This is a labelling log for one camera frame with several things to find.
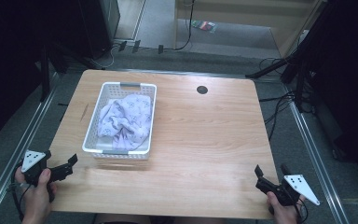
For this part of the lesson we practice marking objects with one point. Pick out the white plastic basket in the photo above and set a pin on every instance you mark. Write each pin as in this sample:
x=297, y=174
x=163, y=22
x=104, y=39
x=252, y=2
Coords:
x=104, y=146

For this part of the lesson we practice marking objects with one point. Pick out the black power plug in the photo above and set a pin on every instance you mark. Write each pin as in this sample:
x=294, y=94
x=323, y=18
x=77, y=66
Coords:
x=160, y=48
x=136, y=46
x=122, y=45

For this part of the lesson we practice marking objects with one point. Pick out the metal floor rail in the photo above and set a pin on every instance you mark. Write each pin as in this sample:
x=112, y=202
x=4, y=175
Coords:
x=18, y=149
x=317, y=155

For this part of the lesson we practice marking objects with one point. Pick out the colourful packet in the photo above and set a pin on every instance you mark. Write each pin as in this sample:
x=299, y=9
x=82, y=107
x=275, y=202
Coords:
x=203, y=25

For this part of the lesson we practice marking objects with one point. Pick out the black round table grommet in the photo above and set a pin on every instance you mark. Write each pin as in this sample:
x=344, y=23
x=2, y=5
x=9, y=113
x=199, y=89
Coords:
x=202, y=90

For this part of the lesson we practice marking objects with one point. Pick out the black metal stand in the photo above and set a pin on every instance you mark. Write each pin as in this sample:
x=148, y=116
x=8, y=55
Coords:
x=295, y=62
x=45, y=73

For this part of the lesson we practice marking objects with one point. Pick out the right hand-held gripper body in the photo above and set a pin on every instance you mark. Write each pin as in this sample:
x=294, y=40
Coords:
x=300, y=186

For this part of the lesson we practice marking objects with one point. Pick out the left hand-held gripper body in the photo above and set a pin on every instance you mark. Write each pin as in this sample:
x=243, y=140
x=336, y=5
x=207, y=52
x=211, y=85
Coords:
x=32, y=160

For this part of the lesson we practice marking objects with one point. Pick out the person's right hand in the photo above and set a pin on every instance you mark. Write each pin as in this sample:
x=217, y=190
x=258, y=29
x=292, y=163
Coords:
x=282, y=214

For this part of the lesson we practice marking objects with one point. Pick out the person's left hand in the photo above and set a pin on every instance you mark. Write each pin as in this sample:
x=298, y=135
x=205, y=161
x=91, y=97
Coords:
x=37, y=200

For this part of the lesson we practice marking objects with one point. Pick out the black cabinet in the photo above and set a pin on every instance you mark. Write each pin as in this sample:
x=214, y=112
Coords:
x=98, y=25

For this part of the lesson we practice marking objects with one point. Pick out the pale purple patterned cloth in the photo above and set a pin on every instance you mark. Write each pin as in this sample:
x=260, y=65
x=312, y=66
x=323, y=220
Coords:
x=127, y=119

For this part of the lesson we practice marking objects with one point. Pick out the light wooden shelf unit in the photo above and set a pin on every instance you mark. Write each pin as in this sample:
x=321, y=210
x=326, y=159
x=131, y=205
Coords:
x=254, y=12

